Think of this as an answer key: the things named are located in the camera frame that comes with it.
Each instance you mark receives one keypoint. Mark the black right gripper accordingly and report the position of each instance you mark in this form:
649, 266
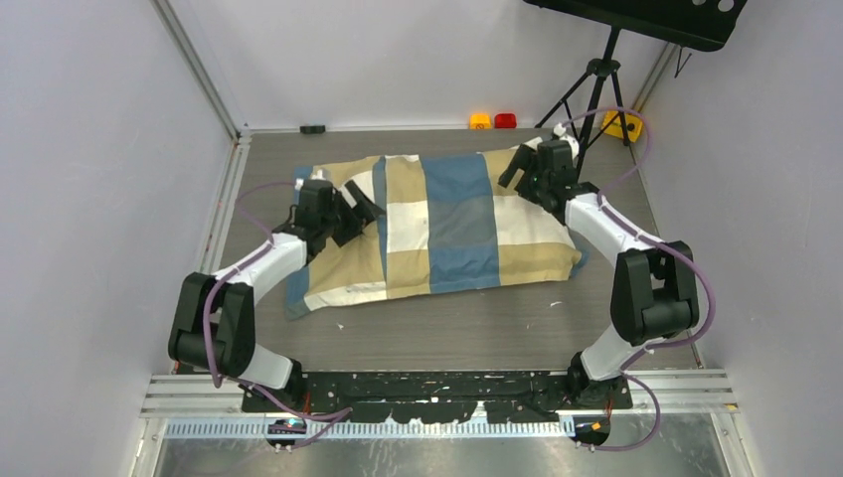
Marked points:
521, 159

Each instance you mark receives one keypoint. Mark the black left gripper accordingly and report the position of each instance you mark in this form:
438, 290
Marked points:
364, 212

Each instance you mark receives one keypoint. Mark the blue tan white checked pillowcase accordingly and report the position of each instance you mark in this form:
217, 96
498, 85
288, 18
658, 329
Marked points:
448, 227

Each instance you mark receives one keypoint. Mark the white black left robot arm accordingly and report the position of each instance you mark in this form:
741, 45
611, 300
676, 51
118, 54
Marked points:
214, 325

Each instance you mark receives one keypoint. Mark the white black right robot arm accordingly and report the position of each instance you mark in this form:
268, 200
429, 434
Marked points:
654, 290

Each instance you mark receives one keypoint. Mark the red block toy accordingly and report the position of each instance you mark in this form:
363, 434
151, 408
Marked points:
505, 120

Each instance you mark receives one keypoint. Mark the yellow block toy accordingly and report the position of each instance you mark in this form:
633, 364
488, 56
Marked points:
480, 121

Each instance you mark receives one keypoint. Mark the yellow box by tripod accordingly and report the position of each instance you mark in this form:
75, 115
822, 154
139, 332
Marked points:
621, 125

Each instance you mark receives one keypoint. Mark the black tripod stand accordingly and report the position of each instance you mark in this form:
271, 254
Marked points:
601, 70

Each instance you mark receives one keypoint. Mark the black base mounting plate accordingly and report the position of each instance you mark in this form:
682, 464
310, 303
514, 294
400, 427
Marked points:
441, 397

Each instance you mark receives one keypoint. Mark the black overhead panel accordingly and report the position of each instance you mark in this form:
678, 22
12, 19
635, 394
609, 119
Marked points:
704, 26

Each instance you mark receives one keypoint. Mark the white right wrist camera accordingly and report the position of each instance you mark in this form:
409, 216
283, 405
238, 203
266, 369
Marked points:
559, 132

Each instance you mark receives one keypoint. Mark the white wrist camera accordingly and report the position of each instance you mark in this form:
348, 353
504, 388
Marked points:
559, 132
303, 177

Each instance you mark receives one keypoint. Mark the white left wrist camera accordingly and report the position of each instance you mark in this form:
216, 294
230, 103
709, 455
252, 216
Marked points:
303, 177

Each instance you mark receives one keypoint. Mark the small black wall object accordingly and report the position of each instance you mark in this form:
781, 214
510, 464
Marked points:
313, 129

